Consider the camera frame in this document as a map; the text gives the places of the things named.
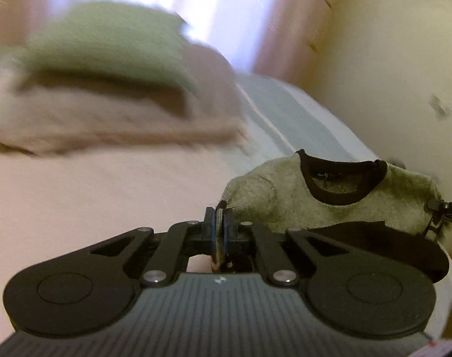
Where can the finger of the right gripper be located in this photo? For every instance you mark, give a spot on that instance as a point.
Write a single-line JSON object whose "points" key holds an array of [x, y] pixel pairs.
{"points": [[441, 214]]}

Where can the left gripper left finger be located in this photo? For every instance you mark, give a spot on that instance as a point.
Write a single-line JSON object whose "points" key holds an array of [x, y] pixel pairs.
{"points": [[91, 288]]}

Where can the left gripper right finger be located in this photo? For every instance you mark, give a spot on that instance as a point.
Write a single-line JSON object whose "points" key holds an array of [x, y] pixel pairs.
{"points": [[359, 278]]}

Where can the grey and black sweatshirt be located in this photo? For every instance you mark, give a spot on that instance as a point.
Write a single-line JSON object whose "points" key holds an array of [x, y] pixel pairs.
{"points": [[372, 205]]}

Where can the pink and grey bedspread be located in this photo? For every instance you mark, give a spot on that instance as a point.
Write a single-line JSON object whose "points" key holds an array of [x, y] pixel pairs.
{"points": [[52, 205]]}

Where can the folded beige blanket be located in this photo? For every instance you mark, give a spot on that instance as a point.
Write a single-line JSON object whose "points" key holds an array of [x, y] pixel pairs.
{"points": [[53, 112]]}

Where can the green pillow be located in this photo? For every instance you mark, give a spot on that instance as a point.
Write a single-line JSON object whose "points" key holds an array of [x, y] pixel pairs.
{"points": [[115, 39]]}

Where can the pink window curtain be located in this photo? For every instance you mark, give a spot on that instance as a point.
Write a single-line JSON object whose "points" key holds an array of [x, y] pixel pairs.
{"points": [[276, 38]]}

